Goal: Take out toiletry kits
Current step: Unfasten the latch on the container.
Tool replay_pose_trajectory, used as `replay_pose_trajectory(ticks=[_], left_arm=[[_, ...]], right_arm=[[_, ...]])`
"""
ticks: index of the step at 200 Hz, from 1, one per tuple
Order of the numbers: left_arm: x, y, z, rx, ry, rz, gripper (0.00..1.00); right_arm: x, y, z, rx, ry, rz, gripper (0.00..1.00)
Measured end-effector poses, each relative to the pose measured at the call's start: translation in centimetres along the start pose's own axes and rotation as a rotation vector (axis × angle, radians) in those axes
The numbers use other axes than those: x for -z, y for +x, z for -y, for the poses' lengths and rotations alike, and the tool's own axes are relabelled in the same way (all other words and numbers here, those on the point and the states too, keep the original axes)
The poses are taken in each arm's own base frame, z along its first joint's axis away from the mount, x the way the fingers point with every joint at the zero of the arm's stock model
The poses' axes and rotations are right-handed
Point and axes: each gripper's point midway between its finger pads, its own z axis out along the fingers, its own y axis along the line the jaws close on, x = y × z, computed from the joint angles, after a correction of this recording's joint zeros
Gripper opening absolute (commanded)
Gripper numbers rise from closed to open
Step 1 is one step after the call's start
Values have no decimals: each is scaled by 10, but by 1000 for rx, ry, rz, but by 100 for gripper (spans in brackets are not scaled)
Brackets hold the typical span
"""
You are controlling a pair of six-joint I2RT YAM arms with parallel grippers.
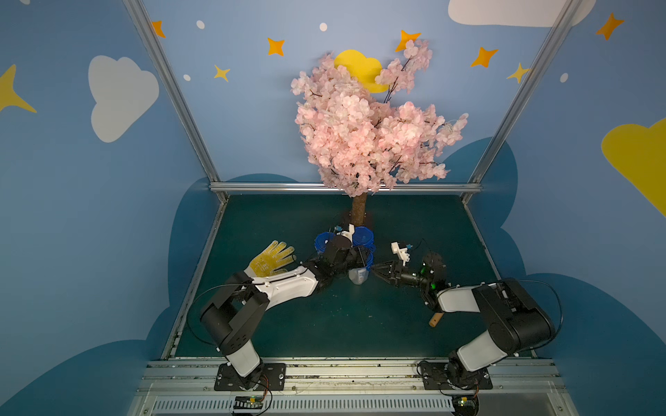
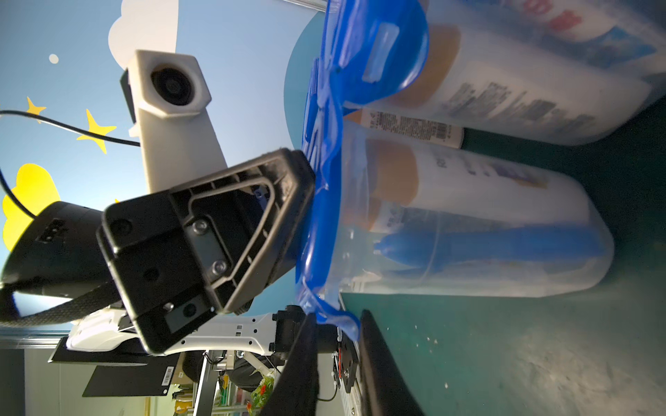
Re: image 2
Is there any orange-cap white bottle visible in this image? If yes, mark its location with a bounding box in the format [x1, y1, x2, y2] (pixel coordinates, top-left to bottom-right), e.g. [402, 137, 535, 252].
[365, 138, 590, 225]

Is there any blue toothbrush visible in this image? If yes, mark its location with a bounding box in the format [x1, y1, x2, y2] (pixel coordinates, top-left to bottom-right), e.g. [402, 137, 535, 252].
[374, 225, 608, 272]

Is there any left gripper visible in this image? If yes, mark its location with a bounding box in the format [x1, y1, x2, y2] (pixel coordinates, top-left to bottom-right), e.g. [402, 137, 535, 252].
[1, 148, 315, 355]

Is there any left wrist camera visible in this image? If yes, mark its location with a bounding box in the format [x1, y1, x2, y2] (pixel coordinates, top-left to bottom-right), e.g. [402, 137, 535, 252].
[124, 50, 227, 193]

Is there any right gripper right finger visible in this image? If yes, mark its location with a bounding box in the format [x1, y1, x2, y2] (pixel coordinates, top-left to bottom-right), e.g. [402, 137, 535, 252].
[359, 310, 423, 416]

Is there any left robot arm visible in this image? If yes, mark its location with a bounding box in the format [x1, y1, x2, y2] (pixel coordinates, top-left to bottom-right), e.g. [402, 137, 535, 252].
[1, 149, 315, 355]

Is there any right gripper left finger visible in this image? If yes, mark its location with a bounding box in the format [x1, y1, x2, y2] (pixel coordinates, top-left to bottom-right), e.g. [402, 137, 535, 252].
[260, 314, 319, 416]

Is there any blue-lid toiletry cup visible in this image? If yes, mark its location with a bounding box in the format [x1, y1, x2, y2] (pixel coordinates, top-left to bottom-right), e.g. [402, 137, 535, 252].
[372, 1, 665, 146]
[321, 122, 614, 308]

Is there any blue cup lid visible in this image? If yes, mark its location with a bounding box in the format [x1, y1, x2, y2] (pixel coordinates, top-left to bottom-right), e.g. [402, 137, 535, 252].
[296, 1, 429, 341]

